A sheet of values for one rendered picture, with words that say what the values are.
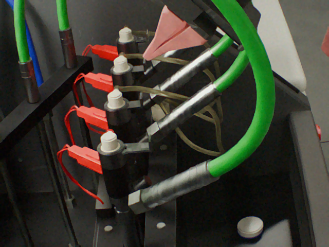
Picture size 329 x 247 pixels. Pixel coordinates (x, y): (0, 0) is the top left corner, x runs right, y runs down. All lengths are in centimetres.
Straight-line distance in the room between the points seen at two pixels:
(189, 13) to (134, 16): 40
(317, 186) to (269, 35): 39
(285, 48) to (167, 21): 60
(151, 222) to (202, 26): 32
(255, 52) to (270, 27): 77
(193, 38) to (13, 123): 32
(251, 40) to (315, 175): 47
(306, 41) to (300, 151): 238
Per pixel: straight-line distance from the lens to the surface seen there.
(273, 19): 127
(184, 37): 58
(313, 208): 86
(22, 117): 83
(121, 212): 73
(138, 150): 68
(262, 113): 49
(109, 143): 68
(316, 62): 313
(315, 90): 292
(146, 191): 59
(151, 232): 81
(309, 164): 94
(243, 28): 46
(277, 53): 114
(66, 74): 90
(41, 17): 98
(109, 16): 96
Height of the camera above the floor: 152
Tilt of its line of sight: 33 degrees down
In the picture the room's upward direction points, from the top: 8 degrees counter-clockwise
